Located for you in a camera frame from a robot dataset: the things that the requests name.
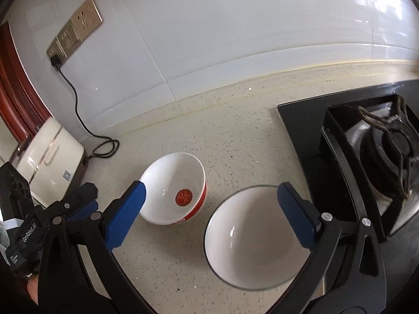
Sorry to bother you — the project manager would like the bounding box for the black power cable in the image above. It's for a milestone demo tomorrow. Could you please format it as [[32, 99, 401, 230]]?
[[49, 55, 120, 160]]

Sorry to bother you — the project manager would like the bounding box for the white bowl dark rim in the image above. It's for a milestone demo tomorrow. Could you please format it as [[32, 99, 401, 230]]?
[[204, 185, 310, 291]]

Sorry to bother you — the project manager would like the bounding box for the cream rice cooker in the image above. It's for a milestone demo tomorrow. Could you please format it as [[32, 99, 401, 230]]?
[[9, 117, 88, 207]]

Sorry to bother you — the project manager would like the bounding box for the black gas stove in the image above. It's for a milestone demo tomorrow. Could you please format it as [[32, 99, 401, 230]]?
[[278, 80, 418, 301]]

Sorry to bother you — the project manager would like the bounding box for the red wooden window frame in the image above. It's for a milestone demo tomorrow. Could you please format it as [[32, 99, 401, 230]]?
[[0, 22, 52, 143]]

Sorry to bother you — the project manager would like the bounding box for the gold wall socket panel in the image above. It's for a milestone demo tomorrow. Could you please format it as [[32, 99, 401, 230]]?
[[46, 0, 103, 63]]

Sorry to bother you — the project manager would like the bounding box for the rusty stove pan support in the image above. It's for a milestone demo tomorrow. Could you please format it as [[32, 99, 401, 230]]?
[[358, 95, 418, 200]]

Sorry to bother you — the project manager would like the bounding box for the red and white bowl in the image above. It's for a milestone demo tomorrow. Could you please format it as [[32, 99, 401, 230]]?
[[140, 152, 207, 225]]

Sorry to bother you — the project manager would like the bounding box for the person's hand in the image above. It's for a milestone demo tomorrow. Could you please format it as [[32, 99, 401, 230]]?
[[27, 274, 39, 305]]

